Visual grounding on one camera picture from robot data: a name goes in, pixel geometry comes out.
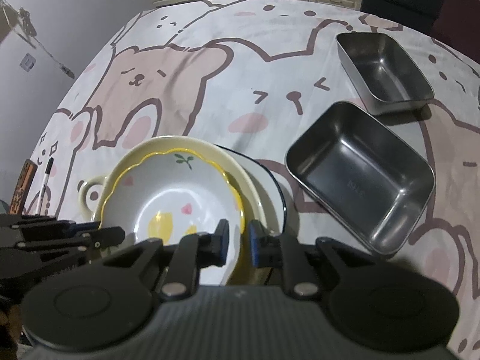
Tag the maroon floor chair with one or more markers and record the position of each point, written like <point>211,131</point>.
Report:
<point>458,26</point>

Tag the white plate dark rim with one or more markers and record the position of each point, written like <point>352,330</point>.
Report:
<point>269,190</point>

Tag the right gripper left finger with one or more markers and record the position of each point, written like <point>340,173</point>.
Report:
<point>183,262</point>

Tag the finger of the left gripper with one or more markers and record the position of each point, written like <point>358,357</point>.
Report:
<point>94,239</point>
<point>39,224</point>

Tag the bear print tablecloth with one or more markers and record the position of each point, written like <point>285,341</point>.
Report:
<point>253,75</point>

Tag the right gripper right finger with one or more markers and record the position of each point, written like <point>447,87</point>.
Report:
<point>283,252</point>

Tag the floral yellow-rimmed bowl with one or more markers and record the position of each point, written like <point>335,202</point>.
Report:
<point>175,193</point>

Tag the black marker pen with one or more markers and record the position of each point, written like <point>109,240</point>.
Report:
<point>44,183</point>

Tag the cream two-handled bowl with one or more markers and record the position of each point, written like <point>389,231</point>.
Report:
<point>93,192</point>

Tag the steel rectangular tray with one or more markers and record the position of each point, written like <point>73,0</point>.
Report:
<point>383,73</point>
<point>374,183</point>

